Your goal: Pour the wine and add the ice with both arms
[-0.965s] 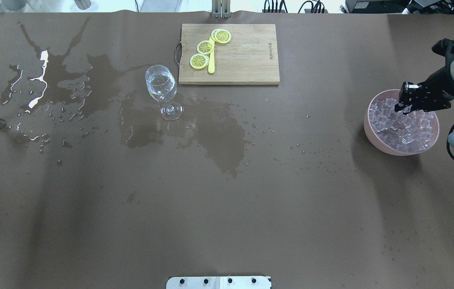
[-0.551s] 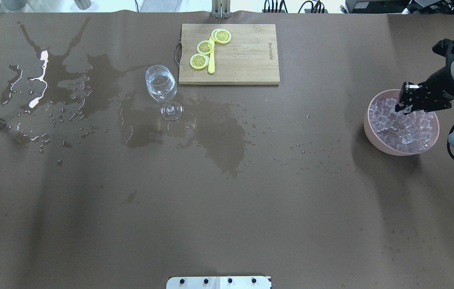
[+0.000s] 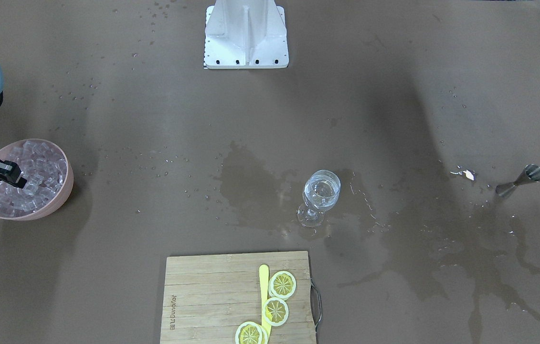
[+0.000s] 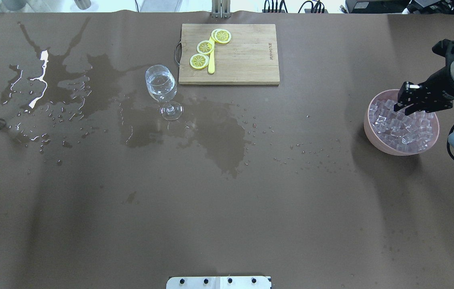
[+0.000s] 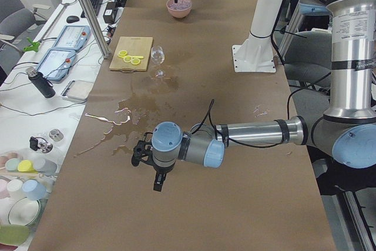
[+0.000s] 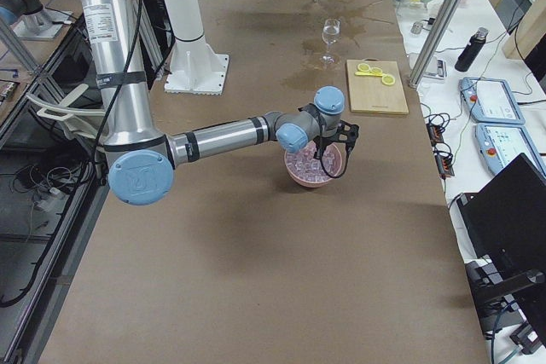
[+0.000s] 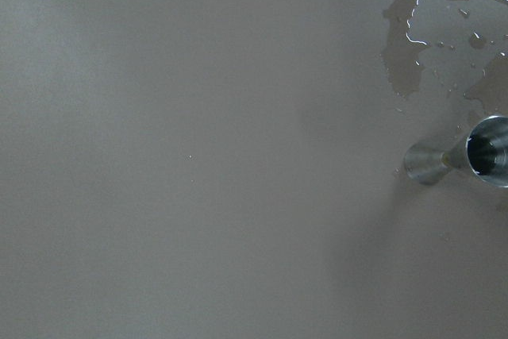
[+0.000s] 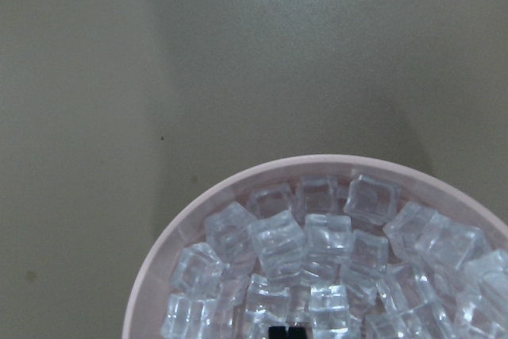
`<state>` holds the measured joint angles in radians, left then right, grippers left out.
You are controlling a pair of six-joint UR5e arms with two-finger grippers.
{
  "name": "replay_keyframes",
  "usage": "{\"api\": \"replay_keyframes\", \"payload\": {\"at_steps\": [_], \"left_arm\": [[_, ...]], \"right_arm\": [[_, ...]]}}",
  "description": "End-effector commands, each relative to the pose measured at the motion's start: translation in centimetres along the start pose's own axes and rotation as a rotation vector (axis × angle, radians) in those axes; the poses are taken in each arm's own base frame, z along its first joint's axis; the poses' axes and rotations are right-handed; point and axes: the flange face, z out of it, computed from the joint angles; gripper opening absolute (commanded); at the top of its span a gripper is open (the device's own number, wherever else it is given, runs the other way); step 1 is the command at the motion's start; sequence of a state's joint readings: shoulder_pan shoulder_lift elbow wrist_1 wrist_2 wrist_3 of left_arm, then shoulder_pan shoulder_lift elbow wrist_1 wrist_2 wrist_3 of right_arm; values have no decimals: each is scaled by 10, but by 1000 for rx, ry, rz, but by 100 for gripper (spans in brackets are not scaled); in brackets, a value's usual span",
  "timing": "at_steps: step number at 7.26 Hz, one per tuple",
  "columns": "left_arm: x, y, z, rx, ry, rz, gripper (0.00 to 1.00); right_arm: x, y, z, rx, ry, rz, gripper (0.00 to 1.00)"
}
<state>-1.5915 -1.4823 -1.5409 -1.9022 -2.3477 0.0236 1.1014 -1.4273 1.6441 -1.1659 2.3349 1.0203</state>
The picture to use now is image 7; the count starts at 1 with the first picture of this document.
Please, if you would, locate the steel jigger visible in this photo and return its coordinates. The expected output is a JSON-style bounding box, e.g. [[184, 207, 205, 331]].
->
[[403, 115, 507, 188]]

